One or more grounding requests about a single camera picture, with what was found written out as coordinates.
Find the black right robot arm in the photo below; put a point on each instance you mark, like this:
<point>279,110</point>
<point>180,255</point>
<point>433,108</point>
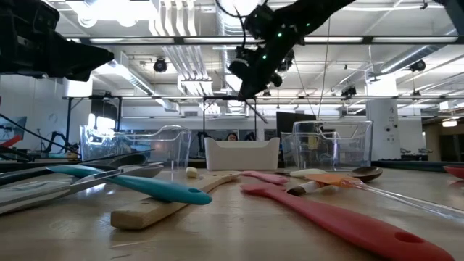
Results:
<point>319,11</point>

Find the red slotted spoon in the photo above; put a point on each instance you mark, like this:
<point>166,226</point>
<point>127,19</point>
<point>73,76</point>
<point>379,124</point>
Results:
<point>455,172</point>

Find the pink silicone spatula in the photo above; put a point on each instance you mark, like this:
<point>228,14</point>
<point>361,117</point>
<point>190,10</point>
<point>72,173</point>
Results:
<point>268,177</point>

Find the clear plastic bin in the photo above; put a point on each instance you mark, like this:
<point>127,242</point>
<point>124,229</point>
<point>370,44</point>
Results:
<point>174,145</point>
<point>337,148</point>

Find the white plastic bin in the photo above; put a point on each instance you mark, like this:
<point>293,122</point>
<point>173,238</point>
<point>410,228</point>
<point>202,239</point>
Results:
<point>241,156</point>

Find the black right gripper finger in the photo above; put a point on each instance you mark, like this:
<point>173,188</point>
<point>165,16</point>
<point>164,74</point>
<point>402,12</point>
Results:
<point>255,81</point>

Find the red silicone spatula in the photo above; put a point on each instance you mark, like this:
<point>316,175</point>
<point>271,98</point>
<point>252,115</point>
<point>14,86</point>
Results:
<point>344,221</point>

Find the black rig frame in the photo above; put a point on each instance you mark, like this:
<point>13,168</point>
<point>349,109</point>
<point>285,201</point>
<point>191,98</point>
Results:
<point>417,166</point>

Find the black ceiling spotlight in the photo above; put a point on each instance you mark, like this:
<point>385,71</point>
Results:
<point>160,65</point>
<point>348,90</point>
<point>288,61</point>
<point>417,65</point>

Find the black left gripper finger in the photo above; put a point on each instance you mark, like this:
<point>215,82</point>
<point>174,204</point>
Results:
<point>79,61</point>

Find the blue wall screen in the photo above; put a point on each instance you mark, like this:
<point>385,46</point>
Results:
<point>14,127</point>

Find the teal silicone spatula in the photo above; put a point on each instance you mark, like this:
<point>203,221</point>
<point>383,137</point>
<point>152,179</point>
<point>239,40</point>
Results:
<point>163,188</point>

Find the black background monitor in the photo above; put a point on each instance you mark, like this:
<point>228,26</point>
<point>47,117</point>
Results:
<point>290,121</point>

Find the person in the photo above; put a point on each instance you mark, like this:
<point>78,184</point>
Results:
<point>232,136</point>

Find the grey silicone spoon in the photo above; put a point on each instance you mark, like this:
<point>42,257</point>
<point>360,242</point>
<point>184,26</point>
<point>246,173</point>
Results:
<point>145,171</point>

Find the background black frame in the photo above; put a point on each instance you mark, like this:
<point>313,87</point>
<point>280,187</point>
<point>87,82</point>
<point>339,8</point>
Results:
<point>145,97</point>

